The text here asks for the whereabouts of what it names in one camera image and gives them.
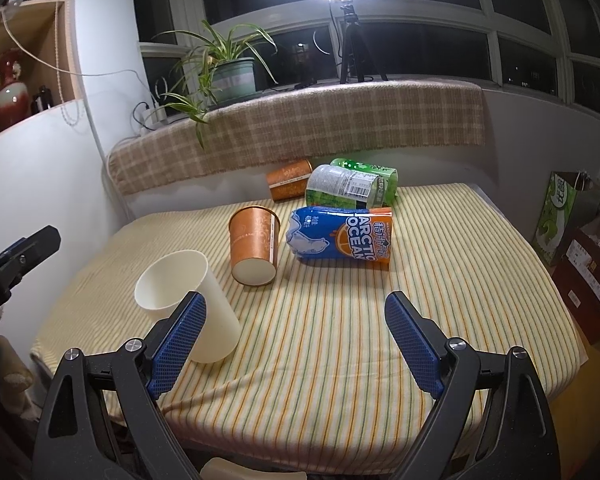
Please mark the white power strip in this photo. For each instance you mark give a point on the white power strip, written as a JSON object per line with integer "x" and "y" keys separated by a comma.
{"x": 160, "y": 110}

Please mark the green cup with white label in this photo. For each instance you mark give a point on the green cup with white label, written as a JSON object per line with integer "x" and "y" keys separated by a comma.
{"x": 345, "y": 185}

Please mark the red cardboard box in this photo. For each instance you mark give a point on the red cardboard box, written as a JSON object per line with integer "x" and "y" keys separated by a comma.
{"x": 580, "y": 270}

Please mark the plaid beige blanket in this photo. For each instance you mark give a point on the plaid beige blanket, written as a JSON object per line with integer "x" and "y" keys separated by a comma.
{"x": 330, "y": 120}

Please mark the wooden wall shelf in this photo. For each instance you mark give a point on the wooden wall shelf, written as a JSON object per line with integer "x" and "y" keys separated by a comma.
{"x": 40, "y": 35}

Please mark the black tripod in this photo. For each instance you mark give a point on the black tripod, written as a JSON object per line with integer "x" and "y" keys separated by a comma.
{"x": 352, "y": 45}

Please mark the blue and orange cup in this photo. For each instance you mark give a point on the blue and orange cup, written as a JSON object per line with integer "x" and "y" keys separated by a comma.
{"x": 330, "y": 240}

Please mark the potted spider plant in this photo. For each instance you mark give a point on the potted spider plant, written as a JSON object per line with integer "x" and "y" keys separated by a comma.
{"x": 232, "y": 77}

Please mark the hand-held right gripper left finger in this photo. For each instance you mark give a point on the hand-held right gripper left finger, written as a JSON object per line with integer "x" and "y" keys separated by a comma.
{"x": 177, "y": 345}

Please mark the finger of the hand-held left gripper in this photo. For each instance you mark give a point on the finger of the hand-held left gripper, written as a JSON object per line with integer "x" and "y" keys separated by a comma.
{"x": 22, "y": 257}

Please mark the orange paper cup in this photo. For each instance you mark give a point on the orange paper cup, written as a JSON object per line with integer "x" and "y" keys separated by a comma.
{"x": 252, "y": 240}
{"x": 287, "y": 180}

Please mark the cream plastic cup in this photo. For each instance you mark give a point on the cream plastic cup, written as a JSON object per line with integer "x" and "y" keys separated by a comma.
{"x": 217, "y": 310}

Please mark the white plastic object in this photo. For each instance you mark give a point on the white plastic object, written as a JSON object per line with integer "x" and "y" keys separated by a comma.
{"x": 230, "y": 470}

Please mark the green paper bag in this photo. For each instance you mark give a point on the green paper bag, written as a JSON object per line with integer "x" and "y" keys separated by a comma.
{"x": 555, "y": 220}

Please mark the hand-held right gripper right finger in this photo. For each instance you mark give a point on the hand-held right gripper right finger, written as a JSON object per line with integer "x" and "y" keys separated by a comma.
{"x": 410, "y": 345}

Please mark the striped yellow bed sheet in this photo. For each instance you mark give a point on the striped yellow bed sheet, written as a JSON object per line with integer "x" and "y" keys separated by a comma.
{"x": 305, "y": 360}

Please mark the red ceramic vase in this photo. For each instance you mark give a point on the red ceramic vase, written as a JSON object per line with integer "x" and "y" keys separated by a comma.
{"x": 10, "y": 100}

